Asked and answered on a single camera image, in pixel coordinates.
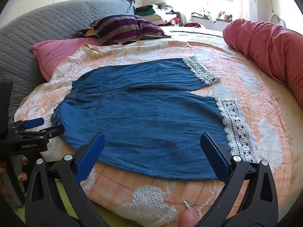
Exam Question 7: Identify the red rolled bolster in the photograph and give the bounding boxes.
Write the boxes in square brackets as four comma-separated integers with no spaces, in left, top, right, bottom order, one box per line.
[223,18,303,110]

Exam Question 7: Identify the person's left hand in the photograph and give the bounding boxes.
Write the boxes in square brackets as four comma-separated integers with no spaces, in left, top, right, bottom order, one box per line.
[0,155,29,195]

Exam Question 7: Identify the pink pillow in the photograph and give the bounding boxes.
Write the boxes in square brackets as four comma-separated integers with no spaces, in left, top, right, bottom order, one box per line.
[32,38,102,82]

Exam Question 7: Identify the person's right hand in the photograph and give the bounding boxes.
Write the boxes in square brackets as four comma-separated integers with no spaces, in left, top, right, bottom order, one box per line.
[178,200,199,227]

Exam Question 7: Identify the orange and white fleece blanket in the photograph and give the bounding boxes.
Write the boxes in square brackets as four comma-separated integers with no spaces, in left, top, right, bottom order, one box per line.
[14,40,292,227]

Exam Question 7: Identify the person's green clothing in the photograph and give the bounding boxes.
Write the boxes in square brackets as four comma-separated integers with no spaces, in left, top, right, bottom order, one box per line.
[13,176,135,227]

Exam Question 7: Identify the blue denim garment lace trim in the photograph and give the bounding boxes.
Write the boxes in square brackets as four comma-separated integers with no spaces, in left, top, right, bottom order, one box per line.
[52,55,261,180]

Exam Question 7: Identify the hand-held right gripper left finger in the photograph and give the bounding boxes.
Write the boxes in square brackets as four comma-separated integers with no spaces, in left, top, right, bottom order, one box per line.
[25,132,106,227]

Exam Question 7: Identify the grey quilted headboard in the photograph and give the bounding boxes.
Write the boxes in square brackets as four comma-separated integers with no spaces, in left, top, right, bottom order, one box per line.
[0,0,136,117]

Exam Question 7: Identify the clothes on windowsill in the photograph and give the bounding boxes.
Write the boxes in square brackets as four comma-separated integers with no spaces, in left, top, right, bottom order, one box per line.
[191,10,233,23]

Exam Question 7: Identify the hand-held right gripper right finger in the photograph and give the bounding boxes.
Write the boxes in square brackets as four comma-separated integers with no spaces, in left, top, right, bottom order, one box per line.
[200,132,279,227]

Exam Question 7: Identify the pale bed sheet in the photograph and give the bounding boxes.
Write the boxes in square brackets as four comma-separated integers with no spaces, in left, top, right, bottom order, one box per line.
[162,26,237,46]

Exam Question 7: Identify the pile of clothes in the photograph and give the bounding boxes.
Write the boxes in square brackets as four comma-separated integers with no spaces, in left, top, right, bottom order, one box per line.
[134,3,201,27]

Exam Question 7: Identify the purple striped pillow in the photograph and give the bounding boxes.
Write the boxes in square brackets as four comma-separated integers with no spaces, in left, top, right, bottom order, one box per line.
[76,15,171,46]

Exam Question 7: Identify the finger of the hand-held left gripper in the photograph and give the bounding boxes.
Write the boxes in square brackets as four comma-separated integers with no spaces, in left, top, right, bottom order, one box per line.
[35,124,65,140]
[22,117,45,128]

